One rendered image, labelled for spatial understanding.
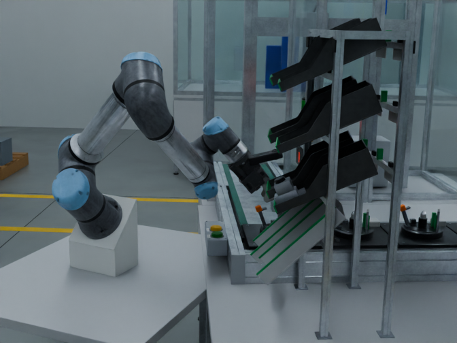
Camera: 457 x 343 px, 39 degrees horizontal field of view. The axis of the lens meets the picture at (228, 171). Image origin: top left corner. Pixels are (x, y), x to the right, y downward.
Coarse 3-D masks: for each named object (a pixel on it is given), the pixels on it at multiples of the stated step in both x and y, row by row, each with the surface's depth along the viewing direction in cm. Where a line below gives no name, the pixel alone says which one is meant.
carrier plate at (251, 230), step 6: (246, 228) 226; (252, 228) 226; (258, 228) 226; (246, 234) 219; (252, 234) 220; (258, 234) 220; (246, 240) 215; (252, 240) 213; (252, 246) 208; (318, 246) 209
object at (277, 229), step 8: (312, 200) 181; (320, 200) 181; (296, 208) 195; (304, 208) 182; (312, 208) 182; (280, 216) 196; (288, 216) 196; (296, 216) 183; (304, 216) 182; (272, 224) 197; (280, 224) 197; (288, 224) 183; (296, 224) 183; (264, 232) 198; (272, 232) 198; (280, 232) 184; (256, 240) 199; (264, 240) 198; (272, 240) 185; (256, 248) 186; (264, 248) 186; (256, 256) 186
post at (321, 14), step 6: (318, 0) 221; (324, 0) 221; (318, 6) 221; (324, 6) 221; (318, 12) 222; (324, 12) 222; (318, 18) 222; (324, 18) 222; (318, 24) 222; (324, 24) 223; (318, 78) 227; (318, 84) 228; (318, 138) 232; (312, 144) 232
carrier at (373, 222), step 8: (352, 216) 220; (368, 216) 215; (344, 224) 226; (352, 224) 220; (368, 224) 220; (376, 224) 230; (336, 232) 219; (344, 232) 217; (352, 232) 217; (368, 232) 217; (376, 232) 224; (384, 232) 224; (344, 240) 215; (360, 240) 215; (368, 240) 215; (376, 240) 215; (384, 240) 216
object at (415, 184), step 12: (408, 180) 347; (420, 180) 347; (336, 192) 320; (348, 192) 321; (384, 192) 322; (408, 192) 323; (420, 192) 323; (432, 192) 323; (444, 192) 324; (204, 204) 295; (348, 204) 299
